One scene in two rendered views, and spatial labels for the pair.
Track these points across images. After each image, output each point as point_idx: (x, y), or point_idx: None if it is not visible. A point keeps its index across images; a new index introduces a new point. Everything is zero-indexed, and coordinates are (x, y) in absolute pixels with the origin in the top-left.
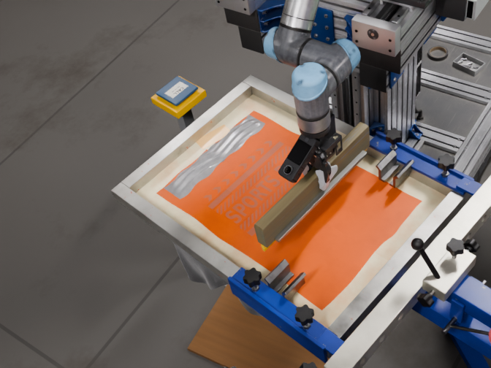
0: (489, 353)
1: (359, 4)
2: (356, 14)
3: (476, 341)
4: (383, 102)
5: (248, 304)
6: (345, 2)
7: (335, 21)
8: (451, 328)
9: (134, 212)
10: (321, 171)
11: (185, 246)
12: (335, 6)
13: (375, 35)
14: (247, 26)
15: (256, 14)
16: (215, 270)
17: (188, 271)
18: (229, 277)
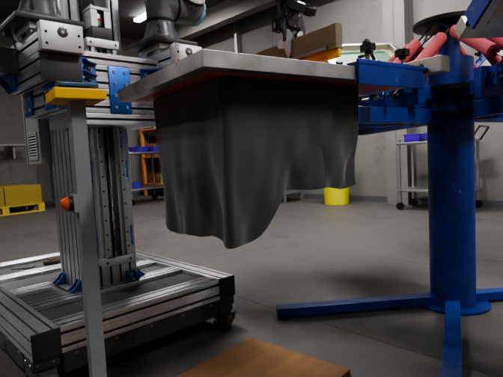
0: (400, 114)
1: (148, 59)
2: (147, 67)
3: (394, 111)
4: (128, 200)
5: (373, 80)
6: (138, 58)
7: (131, 78)
8: (385, 114)
9: (237, 68)
10: (302, 31)
11: (311, 62)
12: (131, 63)
13: (191, 51)
14: (67, 78)
15: (80, 61)
16: (340, 69)
17: (236, 226)
18: (357, 58)
